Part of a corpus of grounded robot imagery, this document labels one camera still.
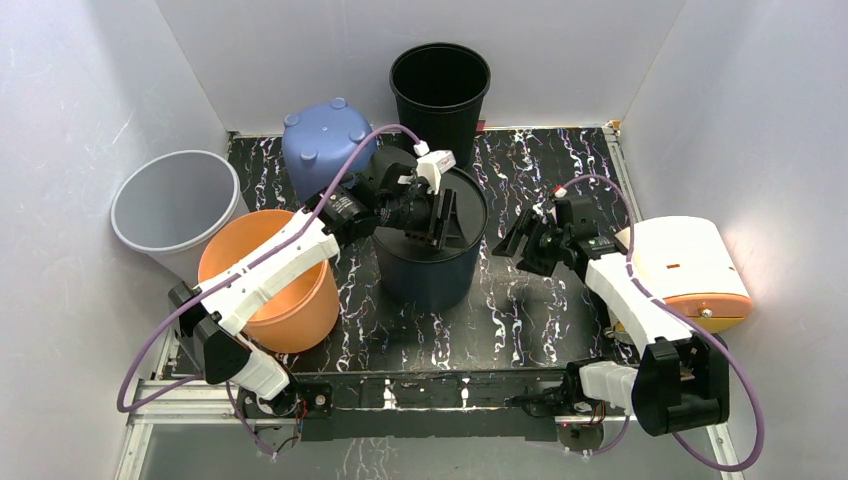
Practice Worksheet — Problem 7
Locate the grey plastic bucket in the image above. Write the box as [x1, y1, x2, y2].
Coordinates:
[110, 150, 249, 285]

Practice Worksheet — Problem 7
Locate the orange plastic bucket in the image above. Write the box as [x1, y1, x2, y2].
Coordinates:
[198, 210, 340, 354]

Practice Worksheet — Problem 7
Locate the black front mounting rail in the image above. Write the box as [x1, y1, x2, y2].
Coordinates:
[125, 367, 730, 458]

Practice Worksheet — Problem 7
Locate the black ribbed plastic bucket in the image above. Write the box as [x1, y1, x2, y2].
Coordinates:
[389, 42, 491, 170]

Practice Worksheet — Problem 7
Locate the dark navy plastic bucket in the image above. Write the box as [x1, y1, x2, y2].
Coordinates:
[371, 168, 488, 313]

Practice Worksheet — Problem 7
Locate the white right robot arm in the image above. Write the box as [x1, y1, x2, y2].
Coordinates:
[493, 206, 751, 436]

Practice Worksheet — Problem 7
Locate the light blue plastic bucket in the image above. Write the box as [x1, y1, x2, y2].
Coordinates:
[282, 97, 372, 203]

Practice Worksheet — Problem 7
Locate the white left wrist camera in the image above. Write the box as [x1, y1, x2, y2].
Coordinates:
[413, 141, 456, 194]

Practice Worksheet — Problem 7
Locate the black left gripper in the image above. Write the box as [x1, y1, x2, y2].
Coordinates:
[380, 186, 467, 253]

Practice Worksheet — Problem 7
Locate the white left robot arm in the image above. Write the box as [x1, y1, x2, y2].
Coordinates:
[169, 178, 463, 416]

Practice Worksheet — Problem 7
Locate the white orange lidded bin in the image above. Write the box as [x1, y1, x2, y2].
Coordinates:
[614, 216, 753, 333]

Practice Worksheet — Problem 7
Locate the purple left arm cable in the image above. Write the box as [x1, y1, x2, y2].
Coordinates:
[116, 123, 425, 458]

